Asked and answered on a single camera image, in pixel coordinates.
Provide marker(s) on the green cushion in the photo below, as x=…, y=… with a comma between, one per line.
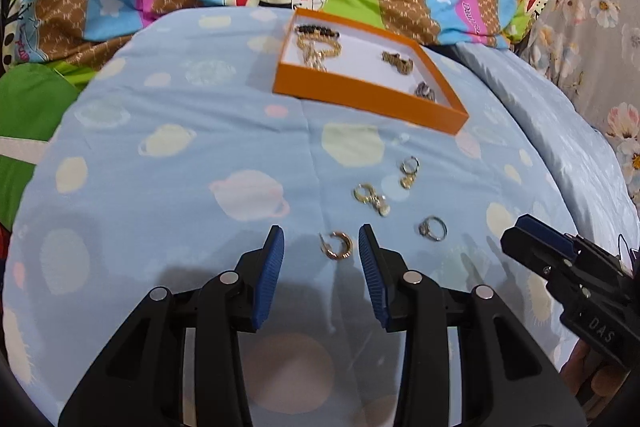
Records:
x=30, y=107

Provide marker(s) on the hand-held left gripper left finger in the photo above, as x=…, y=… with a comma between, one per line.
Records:
x=267, y=277

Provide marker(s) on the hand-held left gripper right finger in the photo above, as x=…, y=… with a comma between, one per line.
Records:
x=372, y=277

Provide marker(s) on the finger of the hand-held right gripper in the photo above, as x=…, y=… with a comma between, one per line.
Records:
x=530, y=247

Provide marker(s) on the person's right hand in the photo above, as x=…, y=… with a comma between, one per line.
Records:
x=582, y=372

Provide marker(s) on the pale blue quilt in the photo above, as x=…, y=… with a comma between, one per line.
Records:
x=550, y=117

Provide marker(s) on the gold wide hoop earring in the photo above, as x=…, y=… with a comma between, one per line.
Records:
x=348, y=247

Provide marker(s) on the orange shallow cardboard box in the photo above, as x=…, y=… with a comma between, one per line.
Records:
x=360, y=92

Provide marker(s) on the gold pendant earring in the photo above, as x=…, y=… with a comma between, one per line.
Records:
x=406, y=182
x=382, y=207

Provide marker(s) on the grey floral cloth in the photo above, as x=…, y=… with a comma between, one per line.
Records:
x=600, y=32

